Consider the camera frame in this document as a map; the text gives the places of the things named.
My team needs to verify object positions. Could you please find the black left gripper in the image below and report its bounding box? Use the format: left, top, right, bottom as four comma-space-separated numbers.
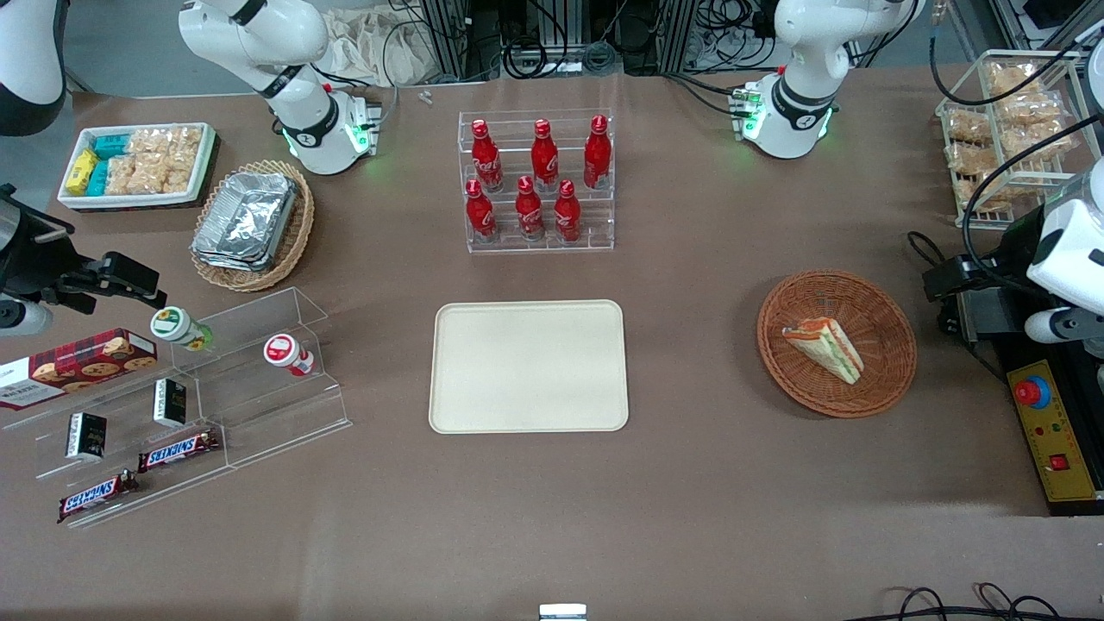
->
922, 207, 1051, 302

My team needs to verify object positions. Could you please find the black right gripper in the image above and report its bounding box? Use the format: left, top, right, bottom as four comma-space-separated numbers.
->
0, 195, 167, 314

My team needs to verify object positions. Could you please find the triangular sandwich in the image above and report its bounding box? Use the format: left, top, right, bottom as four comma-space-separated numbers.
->
781, 317, 865, 386

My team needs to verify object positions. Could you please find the brown wicker basket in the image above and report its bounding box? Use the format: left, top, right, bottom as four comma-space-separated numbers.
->
756, 269, 919, 420

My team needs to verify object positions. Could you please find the white rectangular snack tray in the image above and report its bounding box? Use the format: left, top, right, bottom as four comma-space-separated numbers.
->
57, 122, 217, 211

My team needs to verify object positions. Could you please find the light wicker basket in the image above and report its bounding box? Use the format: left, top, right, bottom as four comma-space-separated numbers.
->
189, 159, 317, 293

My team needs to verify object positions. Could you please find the beige plastic tray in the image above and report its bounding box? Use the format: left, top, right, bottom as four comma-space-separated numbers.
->
428, 298, 630, 435

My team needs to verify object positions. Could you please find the green capped yogurt bottle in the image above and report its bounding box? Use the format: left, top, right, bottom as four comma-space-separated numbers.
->
150, 306, 214, 352

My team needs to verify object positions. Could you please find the grey metal box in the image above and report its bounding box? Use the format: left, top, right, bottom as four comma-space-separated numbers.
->
953, 289, 1049, 343

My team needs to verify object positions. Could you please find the black machine housing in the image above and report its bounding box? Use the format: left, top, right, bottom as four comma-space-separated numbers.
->
944, 207, 1104, 518

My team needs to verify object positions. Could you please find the bag of fried snacks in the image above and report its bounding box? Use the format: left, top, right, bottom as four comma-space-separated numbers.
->
987, 62, 1043, 97
945, 142, 1002, 174
1000, 121, 1076, 164
945, 110, 994, 144
952, 170, 1011, 213
995, 92, 1063, 127

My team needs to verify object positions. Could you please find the red cookie box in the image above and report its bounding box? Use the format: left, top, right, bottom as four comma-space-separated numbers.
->
0, 327, 159, 411

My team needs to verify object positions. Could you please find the clear bag of rice crackers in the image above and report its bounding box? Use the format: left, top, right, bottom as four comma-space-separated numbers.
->
134, 152, 201, 196
128, 127, 204, 158
103, 154, 141, 197

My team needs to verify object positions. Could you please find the small black box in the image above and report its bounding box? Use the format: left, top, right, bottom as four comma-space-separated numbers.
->
153, 378, 188, 430
65, 411, 109, 461

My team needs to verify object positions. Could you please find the stack of foil trays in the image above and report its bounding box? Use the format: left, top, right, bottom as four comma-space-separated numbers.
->
191, 171, 300, 273

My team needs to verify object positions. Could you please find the yellow snack packet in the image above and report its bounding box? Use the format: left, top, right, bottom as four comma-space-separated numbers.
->
66, 148, 99, 196

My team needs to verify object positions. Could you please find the red capped yogurt bottle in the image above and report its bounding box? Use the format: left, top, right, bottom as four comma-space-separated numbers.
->
263, 333, 317, 378

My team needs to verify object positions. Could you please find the snickers bar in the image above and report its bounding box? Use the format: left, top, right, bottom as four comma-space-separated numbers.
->
57, 469, 140, 524
137, 429, 222, 474

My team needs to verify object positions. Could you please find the clear acrylic step shelf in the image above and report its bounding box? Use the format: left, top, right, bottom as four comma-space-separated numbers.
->
0, 286, 354, 530

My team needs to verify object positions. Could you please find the yellow control panel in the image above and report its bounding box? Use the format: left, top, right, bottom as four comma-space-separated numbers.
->
1006, 357, 1104, 504

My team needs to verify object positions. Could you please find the beige cloth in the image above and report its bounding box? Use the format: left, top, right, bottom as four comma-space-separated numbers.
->
323, 7, 436, 88

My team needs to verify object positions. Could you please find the red cola bottle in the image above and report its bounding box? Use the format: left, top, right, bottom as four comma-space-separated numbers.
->
515, 176, 547, 242
470, 119, 505, 193
582, 115, 613, 191
553, 179, 583, 243
530, 119, 561, 193
465, 179, 499, 243

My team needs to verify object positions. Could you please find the clear acrylic bottle rack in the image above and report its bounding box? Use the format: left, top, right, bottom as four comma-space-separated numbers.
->
456, 109, 616, 254

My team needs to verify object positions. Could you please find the black machine cable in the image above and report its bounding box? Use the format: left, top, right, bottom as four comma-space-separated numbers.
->
906, 230, 1010, 385

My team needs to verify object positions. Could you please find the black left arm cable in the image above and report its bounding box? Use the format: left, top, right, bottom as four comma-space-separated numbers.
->
929, 17, 1104, 290

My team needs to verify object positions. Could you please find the white wire rack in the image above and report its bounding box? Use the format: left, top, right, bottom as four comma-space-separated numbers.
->
935, 49, 1104, 230

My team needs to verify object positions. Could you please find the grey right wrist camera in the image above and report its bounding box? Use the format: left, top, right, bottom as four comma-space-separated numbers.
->
0, 297, 54, 338

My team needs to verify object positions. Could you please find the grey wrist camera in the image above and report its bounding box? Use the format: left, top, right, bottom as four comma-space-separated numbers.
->
0, 297, 54, 338
1024, 305, 1104, 347

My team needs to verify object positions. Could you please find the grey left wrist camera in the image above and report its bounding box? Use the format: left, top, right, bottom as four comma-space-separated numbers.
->
1024, 305, 1104, 347

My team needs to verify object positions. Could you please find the black arm base cable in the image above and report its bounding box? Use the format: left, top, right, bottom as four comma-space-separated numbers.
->
662, 71, 753, 118

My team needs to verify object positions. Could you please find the black floor cable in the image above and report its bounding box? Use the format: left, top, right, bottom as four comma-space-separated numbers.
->
862, 583, 1104, 621

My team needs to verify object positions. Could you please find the aluminium frame post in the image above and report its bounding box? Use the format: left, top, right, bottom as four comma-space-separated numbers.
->
421, 0, 472, 84

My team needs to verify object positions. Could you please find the black cable bundle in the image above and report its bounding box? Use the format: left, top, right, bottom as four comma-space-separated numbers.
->
503, 0, 624, 80

